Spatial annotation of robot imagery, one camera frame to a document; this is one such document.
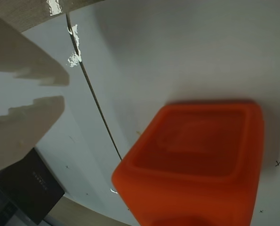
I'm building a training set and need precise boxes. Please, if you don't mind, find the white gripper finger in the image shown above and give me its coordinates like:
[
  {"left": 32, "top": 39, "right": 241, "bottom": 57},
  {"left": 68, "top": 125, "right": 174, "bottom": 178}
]
[
  {"left": 0, "top": 9, "right": 70, "bottom": 88},
  {"left": 0, "top": 95, "right": 65, "bottom": 176}
]

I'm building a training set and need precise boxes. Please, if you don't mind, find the orange cube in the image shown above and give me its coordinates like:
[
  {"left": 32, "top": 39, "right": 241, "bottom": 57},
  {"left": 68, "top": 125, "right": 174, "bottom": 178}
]
[{"left": 111, "top": 100, "right": 265, "bottom": 226}]

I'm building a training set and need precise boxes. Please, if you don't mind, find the dark rectangular open box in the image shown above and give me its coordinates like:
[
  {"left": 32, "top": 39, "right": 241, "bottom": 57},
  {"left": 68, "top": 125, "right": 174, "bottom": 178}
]
[{"left": 0, "top": 147, "right": 65, "bottom": 226}]

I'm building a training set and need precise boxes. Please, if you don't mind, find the clear tape piece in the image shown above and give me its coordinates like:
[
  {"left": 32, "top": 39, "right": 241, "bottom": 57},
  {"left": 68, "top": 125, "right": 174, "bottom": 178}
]
[
  {"left": 66, "top": 23, "right": 82, "bottom": 68},
  {"left": 47, "top": 0, "right": 62, "bottom": 16}
]

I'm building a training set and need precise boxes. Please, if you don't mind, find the white paper sheet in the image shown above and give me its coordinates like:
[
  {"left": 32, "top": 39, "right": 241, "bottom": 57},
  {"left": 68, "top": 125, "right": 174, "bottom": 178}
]
[
  {"left": 66, "top": 0, "right": 280, "bottom": 226},
  {"left": 0, "top": 14, "right": 131, "bottom": 212}
]

